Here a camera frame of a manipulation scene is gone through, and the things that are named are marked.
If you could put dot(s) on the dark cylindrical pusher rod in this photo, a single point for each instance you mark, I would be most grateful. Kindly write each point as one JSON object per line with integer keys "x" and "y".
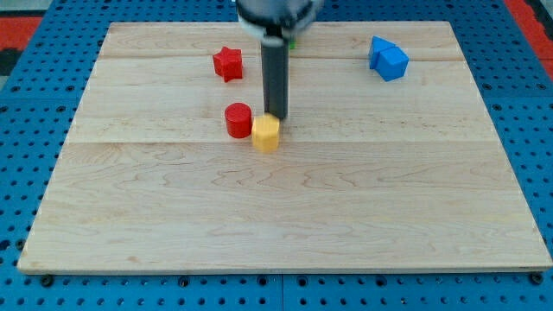
{"x": 275, "y": 71}

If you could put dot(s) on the yellow hexagon block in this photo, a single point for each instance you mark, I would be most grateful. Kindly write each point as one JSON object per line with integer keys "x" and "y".
{"x": 265, "y": 133}

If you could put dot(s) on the red star block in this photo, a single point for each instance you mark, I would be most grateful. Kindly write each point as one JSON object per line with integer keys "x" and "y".
{"x": 228, "y": 63}

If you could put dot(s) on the red cylinder block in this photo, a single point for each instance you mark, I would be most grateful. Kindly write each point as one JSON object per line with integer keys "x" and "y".
{"x": 238, "y": 120}

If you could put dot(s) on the blue triangle block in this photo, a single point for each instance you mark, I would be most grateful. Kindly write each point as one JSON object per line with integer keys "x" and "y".
{"x": 378, "y": 45}

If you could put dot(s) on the blue cube block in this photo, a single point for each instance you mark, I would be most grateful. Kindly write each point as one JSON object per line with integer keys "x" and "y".
{"x": 392, "y": 63}

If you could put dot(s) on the wooden board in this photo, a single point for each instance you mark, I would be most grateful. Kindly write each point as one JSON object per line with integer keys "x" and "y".
{"x": 404, "y": 176}

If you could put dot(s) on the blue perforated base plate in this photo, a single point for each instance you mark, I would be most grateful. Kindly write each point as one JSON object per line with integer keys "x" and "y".
{"x": 42, "y": 93}

